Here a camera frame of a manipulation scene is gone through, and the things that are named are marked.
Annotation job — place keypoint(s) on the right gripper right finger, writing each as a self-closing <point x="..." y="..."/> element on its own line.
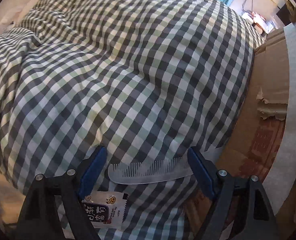
<point x="254" y="217"/>

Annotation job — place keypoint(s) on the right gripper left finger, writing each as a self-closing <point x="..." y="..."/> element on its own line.
<point x="39" y="218"/>

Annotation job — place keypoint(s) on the snack sachet packet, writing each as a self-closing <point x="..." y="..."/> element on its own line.
<point x="105" y="209"/>

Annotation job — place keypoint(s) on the white plastic comb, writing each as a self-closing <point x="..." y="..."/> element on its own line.
<point x="148" y="173"/>

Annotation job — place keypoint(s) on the brown cardboard box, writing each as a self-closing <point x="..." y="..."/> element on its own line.
<point x="263" y="142"/>

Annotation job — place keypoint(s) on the checkered bed blanket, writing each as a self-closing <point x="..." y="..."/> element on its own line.
<point x="147" y="79"/>

